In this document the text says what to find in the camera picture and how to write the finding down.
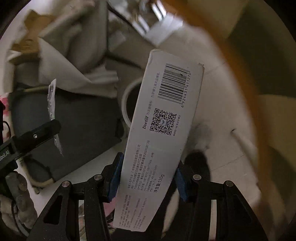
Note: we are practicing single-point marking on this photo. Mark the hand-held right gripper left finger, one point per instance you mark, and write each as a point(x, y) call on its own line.
point(114, 179)

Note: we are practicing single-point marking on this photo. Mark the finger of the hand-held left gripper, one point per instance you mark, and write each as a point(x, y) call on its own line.
point(41, 134)

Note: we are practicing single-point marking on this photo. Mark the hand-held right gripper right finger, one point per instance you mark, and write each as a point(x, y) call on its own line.
point(181, 184)

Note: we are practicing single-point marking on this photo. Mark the white printed toothpaste box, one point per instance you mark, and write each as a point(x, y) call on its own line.
point(159, 139)

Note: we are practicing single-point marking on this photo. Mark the white round waste bin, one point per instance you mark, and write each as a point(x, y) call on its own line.
point(124, 104)

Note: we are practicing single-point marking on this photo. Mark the person's left hand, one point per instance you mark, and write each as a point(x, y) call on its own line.
point(20, 192)

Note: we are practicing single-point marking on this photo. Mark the grey folding bed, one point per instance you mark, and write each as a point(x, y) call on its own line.
point(81, 129)

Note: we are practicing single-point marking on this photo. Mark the pink floral paper bag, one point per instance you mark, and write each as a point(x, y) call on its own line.
point(3, 103)

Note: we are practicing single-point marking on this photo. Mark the white table leg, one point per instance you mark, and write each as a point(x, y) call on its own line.
point(244, 144)

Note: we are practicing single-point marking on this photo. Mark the white cloth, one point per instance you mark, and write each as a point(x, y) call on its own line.
point(69, 62)

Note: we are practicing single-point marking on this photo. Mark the brown cardboard box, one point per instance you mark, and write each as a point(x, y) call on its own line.
point(29, 32)

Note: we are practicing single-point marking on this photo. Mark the grey chair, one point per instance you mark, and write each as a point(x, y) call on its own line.
point(92, 41)

